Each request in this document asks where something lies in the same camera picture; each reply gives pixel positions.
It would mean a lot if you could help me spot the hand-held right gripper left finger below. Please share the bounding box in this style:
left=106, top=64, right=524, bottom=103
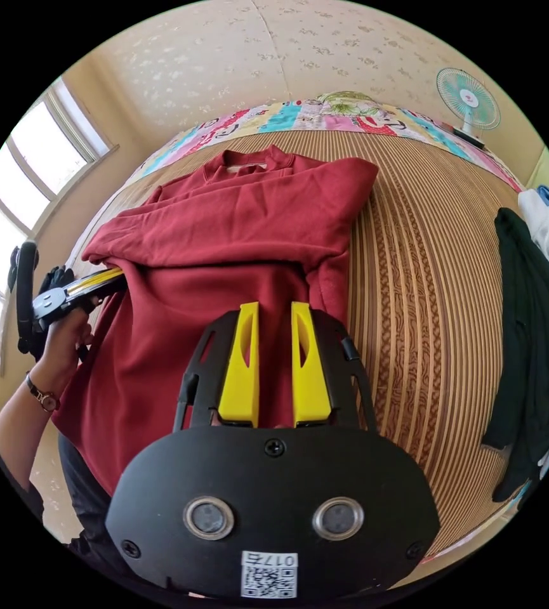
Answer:
left=217, top=302, right=260, bottom=428

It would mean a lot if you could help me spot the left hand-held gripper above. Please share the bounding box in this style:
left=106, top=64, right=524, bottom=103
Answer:
left=26, top=268, right=128, bottom=362

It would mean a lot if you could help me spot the window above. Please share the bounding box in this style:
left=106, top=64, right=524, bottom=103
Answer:
left=0, top=78, right=119, bottom=377

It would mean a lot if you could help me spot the teal table fan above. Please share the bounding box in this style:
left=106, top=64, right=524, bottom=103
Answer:
left=435, top=67, right=501, bottom=148

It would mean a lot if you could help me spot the red long sleeve sweater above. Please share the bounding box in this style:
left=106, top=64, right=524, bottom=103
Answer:
left=51, top=145, right=380, bottom=498

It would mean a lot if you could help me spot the pile of clothes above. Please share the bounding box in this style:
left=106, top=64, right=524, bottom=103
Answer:
left=481, top=185, right=549, bottom=513

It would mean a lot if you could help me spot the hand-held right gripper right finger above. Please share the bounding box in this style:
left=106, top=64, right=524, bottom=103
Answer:
left=291, top=301, right=333, bottom=427

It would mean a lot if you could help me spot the person's left forearm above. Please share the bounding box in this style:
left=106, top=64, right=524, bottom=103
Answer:
left=0, top=370, right=62, bottom=494

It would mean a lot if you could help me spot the person's left hand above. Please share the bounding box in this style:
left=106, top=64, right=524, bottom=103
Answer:
left=32, top=304, right=95, bottom=389

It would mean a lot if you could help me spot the person's body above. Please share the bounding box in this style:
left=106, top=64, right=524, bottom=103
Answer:
left=0, top=430, right=135, bottom=579

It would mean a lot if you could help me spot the bed with woven mat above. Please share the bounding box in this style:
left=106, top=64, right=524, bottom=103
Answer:
left=67, top=91, right=549, bottom=565

